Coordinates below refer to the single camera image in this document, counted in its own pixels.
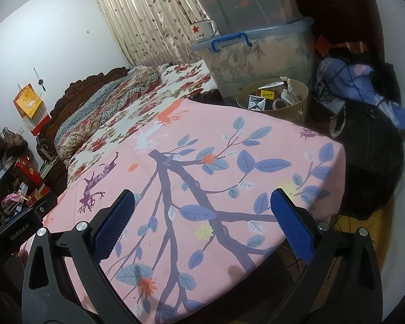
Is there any red yellow wall calendar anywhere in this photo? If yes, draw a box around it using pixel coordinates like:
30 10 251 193
13 84 51 136

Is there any dark wooden nightstand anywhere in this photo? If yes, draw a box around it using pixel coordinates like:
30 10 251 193
37 157 70 196

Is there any beige leaf print curtain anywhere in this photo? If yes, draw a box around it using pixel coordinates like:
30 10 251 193
88 0 220 68

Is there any floral quilt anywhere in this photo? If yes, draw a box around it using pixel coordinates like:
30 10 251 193
54 66 163 166

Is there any beige round bin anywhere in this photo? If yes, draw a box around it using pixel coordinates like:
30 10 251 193
236 78 309 122

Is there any clear storage box blue handle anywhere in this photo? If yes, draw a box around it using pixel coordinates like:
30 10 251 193
191 17 316 97

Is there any dark brown door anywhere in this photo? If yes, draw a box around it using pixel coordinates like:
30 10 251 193
290 0 389 65

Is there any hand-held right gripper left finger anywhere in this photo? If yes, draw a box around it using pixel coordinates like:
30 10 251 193
22 189 142 324

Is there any white red snack packet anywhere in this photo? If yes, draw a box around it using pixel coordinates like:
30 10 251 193
281 77 302 106

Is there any pink cloth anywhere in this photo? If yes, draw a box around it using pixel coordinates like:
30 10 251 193
2 192 24 210

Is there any purple clothes pile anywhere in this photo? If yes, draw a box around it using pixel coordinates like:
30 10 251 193
315 57 405 130

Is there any white enamel mug red star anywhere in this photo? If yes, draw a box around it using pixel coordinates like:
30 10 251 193
188 20 218 40

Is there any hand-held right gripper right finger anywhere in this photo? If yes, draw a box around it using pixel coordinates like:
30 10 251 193
270 188 383 324

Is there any floral bed with wooden headboard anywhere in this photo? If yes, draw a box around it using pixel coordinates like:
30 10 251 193
67 60 217 190

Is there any clear storage box teal lid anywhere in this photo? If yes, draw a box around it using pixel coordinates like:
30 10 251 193
184 0 304 34

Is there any brown paper bag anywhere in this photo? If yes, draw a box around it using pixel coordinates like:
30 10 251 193
27 187 49 206

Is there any black bag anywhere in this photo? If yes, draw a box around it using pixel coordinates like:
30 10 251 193
337 101 405 220

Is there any hanging wall ornament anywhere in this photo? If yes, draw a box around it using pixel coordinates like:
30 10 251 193
33 68 47 92

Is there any brown handbag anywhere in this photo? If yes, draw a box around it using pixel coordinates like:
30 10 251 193
0 127 29 156

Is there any carved wooden headboard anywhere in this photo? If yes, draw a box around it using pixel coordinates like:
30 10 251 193
36 67 130 163

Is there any pink leaf print blanket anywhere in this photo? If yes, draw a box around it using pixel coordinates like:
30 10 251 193
23 98 345 324

